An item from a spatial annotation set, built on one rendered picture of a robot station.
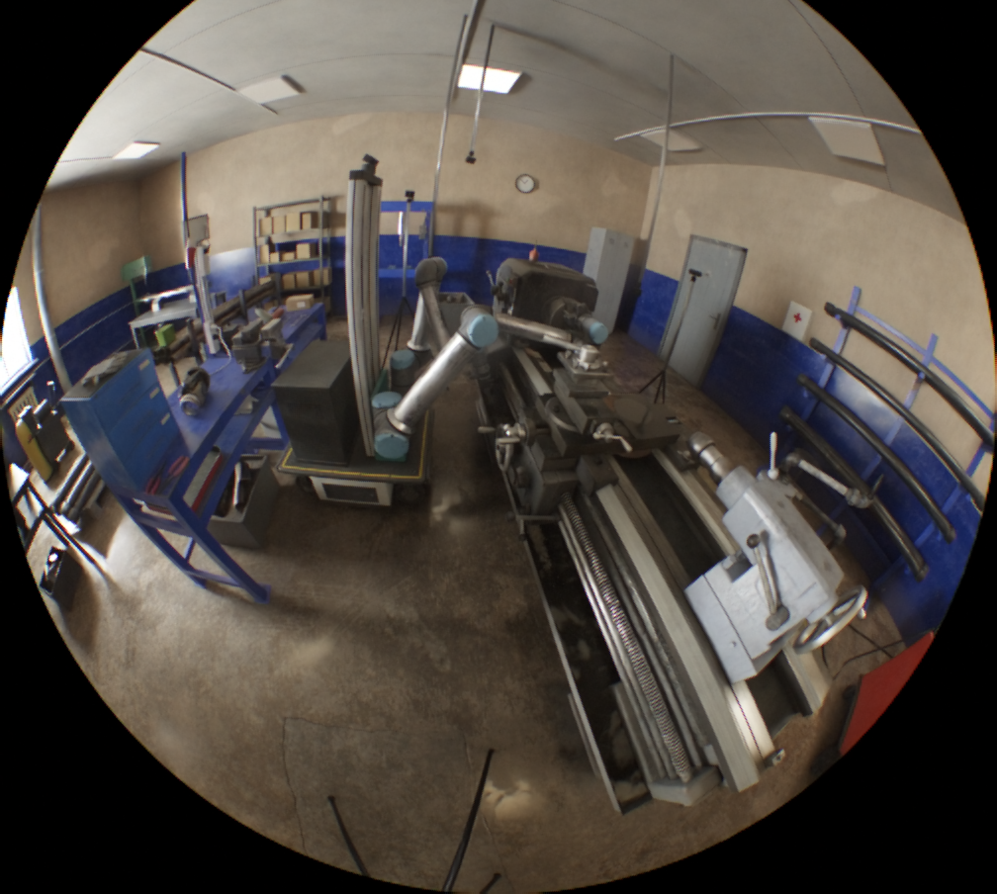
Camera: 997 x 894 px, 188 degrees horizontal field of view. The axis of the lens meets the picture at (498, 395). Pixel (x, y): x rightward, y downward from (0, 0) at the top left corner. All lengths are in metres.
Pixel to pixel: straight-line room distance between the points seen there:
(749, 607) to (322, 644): 1.64
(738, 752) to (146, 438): 2.01
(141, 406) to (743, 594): 1.93
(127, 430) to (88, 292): 5.86
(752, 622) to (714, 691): 0.20
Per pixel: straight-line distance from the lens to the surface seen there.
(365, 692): 1.60
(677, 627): 0.92
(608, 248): 5.26
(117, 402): 1.33
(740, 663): 0.93
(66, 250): 6.97
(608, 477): 1.05
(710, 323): 4.70
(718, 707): 0.95
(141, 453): 1.40
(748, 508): 0.85
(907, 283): 3.92
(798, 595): 0.85
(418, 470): 1.71
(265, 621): 1.85
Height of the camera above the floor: 1.56
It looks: 32 degrees down
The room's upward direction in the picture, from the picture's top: 8 degrees clockwise
